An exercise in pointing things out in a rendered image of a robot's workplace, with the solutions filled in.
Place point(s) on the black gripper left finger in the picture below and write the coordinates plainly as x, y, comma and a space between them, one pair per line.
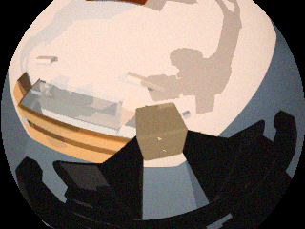
121, 177

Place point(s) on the small grey block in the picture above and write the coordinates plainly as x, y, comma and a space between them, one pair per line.
187, 114

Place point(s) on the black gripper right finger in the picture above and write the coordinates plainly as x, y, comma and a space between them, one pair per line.
213, 158

